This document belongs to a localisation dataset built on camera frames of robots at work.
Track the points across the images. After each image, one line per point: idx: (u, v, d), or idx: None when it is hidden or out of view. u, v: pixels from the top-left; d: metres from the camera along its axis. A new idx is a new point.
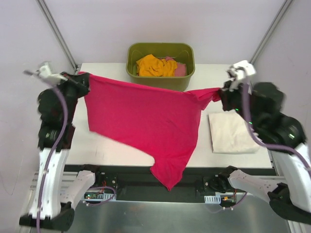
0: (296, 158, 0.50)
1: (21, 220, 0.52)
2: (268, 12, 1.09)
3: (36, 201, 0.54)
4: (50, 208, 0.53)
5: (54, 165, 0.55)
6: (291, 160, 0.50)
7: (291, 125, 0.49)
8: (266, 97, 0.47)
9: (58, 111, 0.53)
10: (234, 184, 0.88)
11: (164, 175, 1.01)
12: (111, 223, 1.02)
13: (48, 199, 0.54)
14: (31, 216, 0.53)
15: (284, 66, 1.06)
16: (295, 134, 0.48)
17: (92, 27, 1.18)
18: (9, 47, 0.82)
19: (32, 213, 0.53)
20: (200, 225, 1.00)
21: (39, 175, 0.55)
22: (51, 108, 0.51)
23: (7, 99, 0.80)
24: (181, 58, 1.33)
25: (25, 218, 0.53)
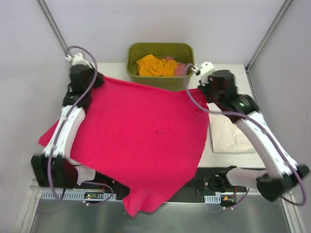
0: (249, 122, 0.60)
1: (33, 158, 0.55)
2: (268, 12, 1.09)
3: (50, 143, 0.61)
4: (63, 146, 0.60)
5: (73, 116, 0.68)
6: (247, 125, 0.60)
7: (243, 100, 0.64)
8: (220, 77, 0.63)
9: (83, 80, 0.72)
10: (231, 179, 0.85)
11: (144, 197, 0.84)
12: (112, 223, 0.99)
13: (62, 141, 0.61)
14: (44, 155, 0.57)
15: (284, 66, 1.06)
16: (247, 105, 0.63)
17: (92, 27, 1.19)
18: (10, 48, 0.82)
19: (46, 150, 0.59)
20: (201, 225, 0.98)
21: (58, 124, 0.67)
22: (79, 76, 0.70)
23: (8, 99, 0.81)
24: (181, 58, 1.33)
25: (37, 157, 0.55)
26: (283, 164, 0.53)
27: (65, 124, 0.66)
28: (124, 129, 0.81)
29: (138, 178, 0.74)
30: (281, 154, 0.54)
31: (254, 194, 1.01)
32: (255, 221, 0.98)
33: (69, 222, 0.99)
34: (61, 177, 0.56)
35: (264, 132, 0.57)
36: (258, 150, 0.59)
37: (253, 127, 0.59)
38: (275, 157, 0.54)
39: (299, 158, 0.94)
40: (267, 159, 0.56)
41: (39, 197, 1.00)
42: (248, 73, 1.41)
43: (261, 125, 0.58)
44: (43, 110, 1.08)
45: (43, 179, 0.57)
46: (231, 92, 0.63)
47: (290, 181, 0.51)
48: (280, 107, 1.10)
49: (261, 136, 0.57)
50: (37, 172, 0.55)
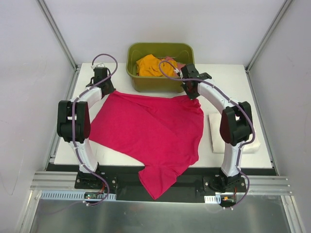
0: (203, 84, 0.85)
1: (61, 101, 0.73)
2: (267, 12, 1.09)
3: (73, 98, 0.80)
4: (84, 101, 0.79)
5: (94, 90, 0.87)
6: (202, 86, 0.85)
7: (201, 74, 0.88)
8: (188, 69, 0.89)
9: (103, 73, 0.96)
10: (226, 171, 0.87)
11: (150, 181, 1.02)
12: (111, 223, 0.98)
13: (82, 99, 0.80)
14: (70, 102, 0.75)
15: (284, 66, 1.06)
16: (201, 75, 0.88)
17: (92, 27, 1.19)
18: (10, 48, 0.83)
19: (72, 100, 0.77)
20: (201, 225, 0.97)
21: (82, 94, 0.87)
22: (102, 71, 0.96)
23: (8, 99, 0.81)
24: (181, 58, 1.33)
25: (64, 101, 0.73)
26: (227, 102, 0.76)
27: (87, 91, 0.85)
28: (139, 124, 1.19)
29: (149, 155, 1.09)
30: (225, 96, 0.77)
31: (254, 194, 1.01)
32: (255, 221, 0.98)
33: (69, 222, 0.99)
34: (80, 119, 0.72)
35: (213, 87, 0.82)
36: (213, 102, 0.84)
37: (206, 86, 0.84)
38: (222, 99, 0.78)
39: (299, 159, 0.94)
40: (219, 104, 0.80)
41: (39, 197, 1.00)
42: (248, 73, 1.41)
43: (209, 83, 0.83)
44: (44, 110, 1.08)
45: (64, 120, 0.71)
46: (192, 72, 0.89)
47: (230, 110, 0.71)
48: (280, 106, 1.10)
49: (211, 90, 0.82)
50: (62, 111, 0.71)
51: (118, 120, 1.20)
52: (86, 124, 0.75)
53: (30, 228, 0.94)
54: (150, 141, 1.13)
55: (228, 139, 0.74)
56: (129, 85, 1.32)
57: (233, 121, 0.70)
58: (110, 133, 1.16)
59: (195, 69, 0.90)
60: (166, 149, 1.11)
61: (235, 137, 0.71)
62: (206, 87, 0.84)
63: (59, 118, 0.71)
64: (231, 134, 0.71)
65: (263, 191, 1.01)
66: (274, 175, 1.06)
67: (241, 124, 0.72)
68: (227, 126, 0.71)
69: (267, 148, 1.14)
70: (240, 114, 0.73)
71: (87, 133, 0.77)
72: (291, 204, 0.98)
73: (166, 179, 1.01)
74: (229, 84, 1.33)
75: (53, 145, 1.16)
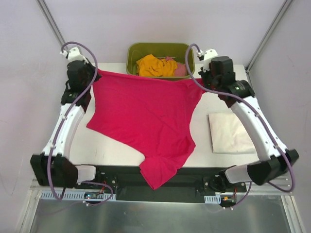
0: (244, 106, 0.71)
1: (33, 158, 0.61)
2: (268, 12, 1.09)
3: (50, 142, 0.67)
4: (62, 147, 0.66)
5: (72, 115, 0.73)
6: (242, 108, 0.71)
7: (240, 85, 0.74)
8: (225, 72, 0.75)
9: (80, 76, 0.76)
10: (229, 176, 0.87)
11: (152, 173, 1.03)
12: (111, 223, 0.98)
13: (62, 141, 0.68)
14: (44, 154, 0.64)
15: (285, 66, 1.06)
16: (242, 89, 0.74)
17: (92, 27, 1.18)
18: (10, 48, 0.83)
19: (45, 151, 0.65)
20: (201, 226, 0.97)
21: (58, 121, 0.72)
22: (77, 72, 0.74)
23: (8, 99, 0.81)
24: (181, 58, 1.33)
25: (37, 157, 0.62)
26: (272, 147, 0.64)
27: (64, 121, 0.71)
28: (137, 112, 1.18)
29: (149, 145, 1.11)
30: (272, 139, 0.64)
31: (254, 194, 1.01)
32: (255, 221, 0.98)
33: (69, 222, 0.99)
34: (59, 176, 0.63)
35: (257, 115, 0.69)
36: (249, 130, 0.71)
37: (248, 111, 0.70)
38: (266, 139, 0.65)
39: (299, 159, 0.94)
40: (258, 142, 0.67)
41: (39, 197, 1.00)
42: (248, 73, 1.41)
43: (255, 110, 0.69)
44: (44, 110, 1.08)
45: (44, 177, 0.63)
46: (228, 76, 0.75)
47: (277, 163, 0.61)
48: (280, 106, 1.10)
49: (253, 119, 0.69)
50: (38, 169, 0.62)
51: (115, 107, 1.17)
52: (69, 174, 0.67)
53: (30, 228, 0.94)
54: (151, 132, 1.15)
55: (256, 179, 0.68)
56: None
57: (276, 171, 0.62)
58: (109, 122, 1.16)
59: (232, 72, 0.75)
60: (164, 137, 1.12)
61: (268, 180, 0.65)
62: (247, 111, 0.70)
63: (39, 175, 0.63)
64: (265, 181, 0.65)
65: (263, 191, 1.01)
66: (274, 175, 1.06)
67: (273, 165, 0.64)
68: (264, 174, 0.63)
69: None
70: (282, 161, 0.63)
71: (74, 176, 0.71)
72: (291, 203, 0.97)
73: (167, 172, 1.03)
74: None
75: None
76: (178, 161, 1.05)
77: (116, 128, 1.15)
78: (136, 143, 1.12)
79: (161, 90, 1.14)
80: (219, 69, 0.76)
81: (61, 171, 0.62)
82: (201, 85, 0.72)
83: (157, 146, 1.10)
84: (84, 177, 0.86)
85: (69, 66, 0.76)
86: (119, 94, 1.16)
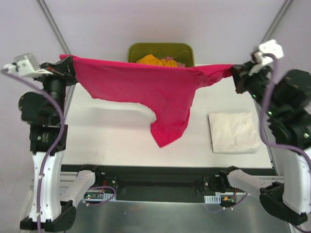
0: (302, 158, 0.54)
1: (22, 225, 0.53)
2: (268, 12, 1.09)
3: (34, 206, 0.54)
4: (50, 212, 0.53)
5: (49, 169, 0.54)
6: (299, 160, 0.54)
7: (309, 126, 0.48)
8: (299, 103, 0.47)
9: (43, 115, 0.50)
10: (232, 181, 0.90)
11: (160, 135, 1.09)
12: (112, 223, 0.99)
13: (47, 203, 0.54)
14: (32, 220, 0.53)
15: (284, 66, 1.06)
16: None
17: (92, 27, 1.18)
18: (10, 48, 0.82)
19: (33, 217, 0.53)
20: (201, 225, 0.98)
21: (35, 177, 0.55)
22: (37, 114, 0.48)
23: (8, 99, 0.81)
24: (182, 58, 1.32)
25: (25, 223, 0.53)
26: (307, 205, 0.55)
27: (49, 158, 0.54)
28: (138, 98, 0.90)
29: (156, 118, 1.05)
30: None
31: None
32: (255, 222, 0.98)
33: None
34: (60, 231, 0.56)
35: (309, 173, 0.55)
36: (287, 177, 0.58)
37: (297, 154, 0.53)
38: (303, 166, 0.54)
39: None
40: (293, 192, 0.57)
41: None
42: None
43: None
44: None
45: None
46: (297, 110, 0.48)
47: (304, 218, 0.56)
48: None
49: (305, 174, 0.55)
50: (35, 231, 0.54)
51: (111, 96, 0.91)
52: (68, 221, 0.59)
53: None
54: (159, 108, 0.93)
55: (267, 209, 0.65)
56: None
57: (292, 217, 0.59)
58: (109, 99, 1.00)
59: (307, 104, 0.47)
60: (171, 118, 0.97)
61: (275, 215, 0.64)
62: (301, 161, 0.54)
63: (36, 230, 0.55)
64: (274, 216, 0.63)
65: None
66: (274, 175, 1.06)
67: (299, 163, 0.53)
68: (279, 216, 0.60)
69: (267, 149, 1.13)
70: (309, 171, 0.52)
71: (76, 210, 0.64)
72: None
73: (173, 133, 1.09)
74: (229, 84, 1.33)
75: None
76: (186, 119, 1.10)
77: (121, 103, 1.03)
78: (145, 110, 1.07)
79: (154, 80, 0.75)
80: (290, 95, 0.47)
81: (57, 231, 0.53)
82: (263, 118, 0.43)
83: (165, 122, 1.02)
84: (86, 189, 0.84)
85: (22, 103, 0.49)
86: (100, 81, 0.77)
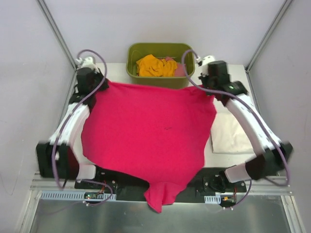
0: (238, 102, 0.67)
1: (38, 145, 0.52)
2: (268, 12, 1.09)
3: (56, 132, 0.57)
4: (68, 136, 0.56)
5: (78, 111, 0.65)
6: (235, 105, 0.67)
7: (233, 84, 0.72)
8: (221, 74, 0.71)
9: (88, 82, 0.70)
10: (230, 176, 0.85)
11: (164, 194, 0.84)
12: (111, 223, 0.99)
13: (67, 132, 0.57)
14: (49, 142, 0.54)
15: (284, 66, 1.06)
16: (237, 88, 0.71)
17: (92, 28, 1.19)
18: (9, 49, 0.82)
19: (51, 139, 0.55)
20: (200, 226, 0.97)
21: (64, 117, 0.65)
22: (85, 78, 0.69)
23: (8, 100, 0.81)
24: (181, 59, 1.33)
25: (42, 144, 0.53)
26: (267, 140, 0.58)
27: (71, 116, 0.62)
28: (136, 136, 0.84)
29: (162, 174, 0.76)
30: (265, 131, 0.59)
31: (254, 194, 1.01)
32: (255, 222, 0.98)
33: (69, 221, 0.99)
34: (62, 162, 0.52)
35: (270, 139, 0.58)
36: (244, 128, 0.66)
37: (241, 107, 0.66)
38: (260, 133, 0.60)
39: (300, 159, 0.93)
40: (253, 137, 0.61)
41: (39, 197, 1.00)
42: (248, 74, 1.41)
43: (267, 132, 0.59)
44: (44, 110, 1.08)
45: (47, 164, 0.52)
46: (223, 77, 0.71)
47: (272, 153, 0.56)
48: (279, 107, 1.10)
49: (248, 116, 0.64)
50: (41, 158, 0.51)
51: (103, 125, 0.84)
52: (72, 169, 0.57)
53: (30, 228, 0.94)
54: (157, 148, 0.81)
55: (254, 175, 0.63)
56: None
57: (271, 165, 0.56)
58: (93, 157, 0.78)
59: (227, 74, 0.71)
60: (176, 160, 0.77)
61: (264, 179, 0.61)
62: (258, 135, 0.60)
63: (40, 165, 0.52)
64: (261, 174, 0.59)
65: (263, 191, 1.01)
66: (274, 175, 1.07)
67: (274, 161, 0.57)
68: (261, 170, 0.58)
69: None
70: (278, 158, 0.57)
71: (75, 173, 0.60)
72: (291, 203, 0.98)
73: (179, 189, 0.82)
74: None
75: None
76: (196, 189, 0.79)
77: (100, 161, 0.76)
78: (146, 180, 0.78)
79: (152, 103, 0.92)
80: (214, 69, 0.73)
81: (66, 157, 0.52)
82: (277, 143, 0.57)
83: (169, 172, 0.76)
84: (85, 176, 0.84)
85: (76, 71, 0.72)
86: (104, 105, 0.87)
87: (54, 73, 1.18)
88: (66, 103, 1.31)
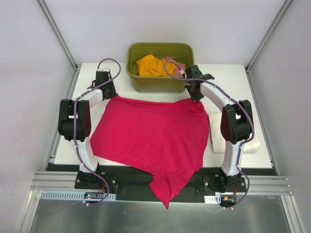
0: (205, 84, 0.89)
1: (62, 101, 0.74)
2: (268, 12, 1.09)
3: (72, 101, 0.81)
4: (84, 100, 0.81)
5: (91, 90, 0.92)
6: (204, 85, 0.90)
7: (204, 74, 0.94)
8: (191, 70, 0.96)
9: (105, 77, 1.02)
10: (226, 169, 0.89)
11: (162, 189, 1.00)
12: (111, 222, 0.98)
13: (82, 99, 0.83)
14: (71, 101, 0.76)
15: (284, 66, 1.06)
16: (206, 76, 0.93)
17: (91, 27, 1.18)
18: (9, 48, 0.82)
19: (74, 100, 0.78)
20: (201, 226, 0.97)
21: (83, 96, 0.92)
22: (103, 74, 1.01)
23: (8, 100, 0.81)
24: (181, 59, 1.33)
25: (65, 101, 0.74)
26: (227, 100, 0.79)
27: (88, 92, 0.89)
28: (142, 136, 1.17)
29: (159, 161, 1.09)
30: (226, 94, 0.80)
31: (254, 194, 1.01)
32: (255, 221, 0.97)
33: (69, 221, 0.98)
34: (81, 117, 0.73)
35: (230, 99, 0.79)
36: (214, 100, 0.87)
37: (208, 86, 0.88)
38: (223, 97, 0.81)
39: (300, 158, 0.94)
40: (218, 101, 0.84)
41: (39, 197, 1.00)
42: (248, 73, 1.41)
43: (227, 95, 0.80)
44: (44, 110, 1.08)
45: (65, 118, 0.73)
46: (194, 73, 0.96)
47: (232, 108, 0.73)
48: (280, 106, 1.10)
49: (212, 89, 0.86)
50: (63, 108, 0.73)
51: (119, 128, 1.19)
52: (86, 125, 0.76)
53: (30, 228, 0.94)
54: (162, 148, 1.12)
55: (228, 138, 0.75)
56: (130, 85, 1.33)
57: (234, 118, 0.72)
58: (112, 148, 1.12)
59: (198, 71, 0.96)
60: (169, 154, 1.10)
61: (235, 135, 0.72)
62: (222, 98, 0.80)
63: (60, 117, 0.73)
64: (231, 132, 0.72)
65: (263, 191, 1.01)
66: (274, 175, 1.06)
67: (241, 122, 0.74)
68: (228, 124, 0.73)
69: (267, 148, 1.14)
70: (241, 112, 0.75)
71: (87, 133, 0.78)
72: (291, 204, 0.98)
73: (174, 181, 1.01)
74: (229, 84, 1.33)
75: (53, 145, 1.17)
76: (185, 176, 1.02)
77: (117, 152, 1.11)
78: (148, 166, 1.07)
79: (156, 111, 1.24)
80: (189, 72, 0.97)
81: (81, 108, 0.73)
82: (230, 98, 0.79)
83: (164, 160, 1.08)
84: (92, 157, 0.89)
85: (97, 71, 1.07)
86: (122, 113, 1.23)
87: (54, 73, 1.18)
88: None
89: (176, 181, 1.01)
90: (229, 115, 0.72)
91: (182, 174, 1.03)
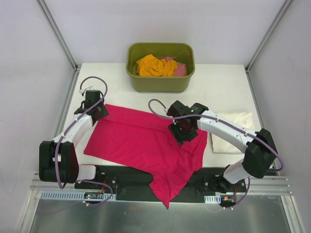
0: (203, 119, 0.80)
1: (42, 144, 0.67)
2: (268, 12, 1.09)
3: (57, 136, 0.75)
4: (70, 138, 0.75)
5: (82, 119, 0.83)
6: (203, 122, 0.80)
7: (194, 108, 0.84)
8: (177, 107, 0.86)
9: (95, 98, 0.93)
10: (231, 179, 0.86)
11: (162, 189, 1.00)
12: (111, 222, 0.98)
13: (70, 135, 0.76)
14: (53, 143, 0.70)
15: (284, 66, 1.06)
16: (197, 108, 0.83)
17: (91, 28, 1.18)
18: (9, 48, 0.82)
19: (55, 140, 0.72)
20: (201, 226, 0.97)
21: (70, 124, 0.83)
22: (94, 94, 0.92)
23: (8, 100, 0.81)
24: (181, 59, 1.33)
25: (45, 144, 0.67)
26: (244, 136, 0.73)
27: (75, 123, 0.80)
28: (141, 137, 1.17)
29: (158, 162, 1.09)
30: (239, 129, 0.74)
31: (254, 194, 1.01)
32: (255, 221, 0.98)
33: (69, 221, 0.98)
34: (64, 165, 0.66)
35: (246, 134, 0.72)
36: (221, 135, 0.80)
37: (209, 121, 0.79)
38: (236, 133, 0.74)
39: (300, 158, 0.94)
40: (231, 138, 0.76)
41: (39, 197, 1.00)
42: (248, 73, 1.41)
43: (241, 130, 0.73)
44: (43, 110, 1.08)
45: (47, 165, 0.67)
46: (181, 110, 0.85)
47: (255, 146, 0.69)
48: (279, 107, 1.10)
49: (215, 124, 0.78)
50: (43, 154, 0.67)
51: (118, 129, 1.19)
52: (72, 168, 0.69)
53: (30, 228, 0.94)
54: (162, 149, 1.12)
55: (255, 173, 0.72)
56: (130, 86, 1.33)
57: (261, 156, 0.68)
58: (111, 149, 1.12)
59: (183, 106, 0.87)
60: (168, 155, 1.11)
61: (265, 169, 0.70)
62: (236, 135, 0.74)
63: (42, 163, 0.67)
64: (261, 169, 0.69)
65: (263, 191, 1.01)
66: (274, 175, 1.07)
67: (265, 152, 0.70)
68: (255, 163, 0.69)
69: None
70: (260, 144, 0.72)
71: (75, 174, 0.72)
72: (291, 203, 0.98)
73: (173, 181, 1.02)
74: (229, 85, 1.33)
75: None
76: (185, 176, 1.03)
77: (116, 153, 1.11)
78: (147, 167, 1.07)
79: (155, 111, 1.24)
80: (174, 109, 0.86)
81: (66, 155, 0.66)
82: (246, 133, 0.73)
83: (164, 161, 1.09)
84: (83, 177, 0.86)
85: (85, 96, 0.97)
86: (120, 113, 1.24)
87: (54, 73, 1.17)
88: (66, 102, 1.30)
89: (176, 181, 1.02)
90: (256, 156, 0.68)
91: (182, 174, 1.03)
